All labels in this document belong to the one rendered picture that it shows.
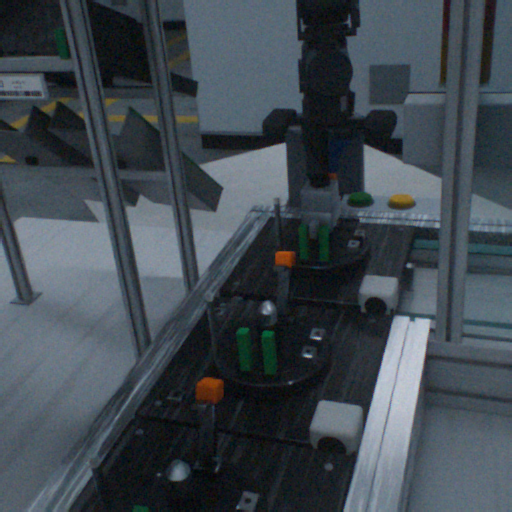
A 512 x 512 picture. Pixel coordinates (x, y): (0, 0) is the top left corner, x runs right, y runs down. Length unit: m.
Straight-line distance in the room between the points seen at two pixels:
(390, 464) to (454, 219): 0.27
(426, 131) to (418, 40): 3.15
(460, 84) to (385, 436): 0.36
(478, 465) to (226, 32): 3.55
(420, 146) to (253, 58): 3.40
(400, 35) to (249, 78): 0.90
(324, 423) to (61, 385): 0.45
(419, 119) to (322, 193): 0.22
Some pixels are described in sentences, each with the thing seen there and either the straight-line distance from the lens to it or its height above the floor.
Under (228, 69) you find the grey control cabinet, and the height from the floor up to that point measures 0.51.
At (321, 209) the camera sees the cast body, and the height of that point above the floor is 1.06.
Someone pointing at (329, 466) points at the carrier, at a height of 0.97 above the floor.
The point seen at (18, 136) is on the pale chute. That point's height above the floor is 1.18.
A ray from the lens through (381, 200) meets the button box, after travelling 1.20.
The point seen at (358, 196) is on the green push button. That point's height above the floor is 0.97.
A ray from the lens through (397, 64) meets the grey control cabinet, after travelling 3.95.
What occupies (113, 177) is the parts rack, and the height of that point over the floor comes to 1.17.
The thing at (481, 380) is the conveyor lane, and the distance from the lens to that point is 0.88.
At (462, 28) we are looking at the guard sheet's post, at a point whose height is 1.32.
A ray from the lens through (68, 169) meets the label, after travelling 1.07.
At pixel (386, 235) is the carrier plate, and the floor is 0.97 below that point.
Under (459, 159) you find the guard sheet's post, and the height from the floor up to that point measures 1.19.
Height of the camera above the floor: 1.46
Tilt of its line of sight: 28 degrees down
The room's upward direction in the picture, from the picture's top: 6 degrees counter-clockwise
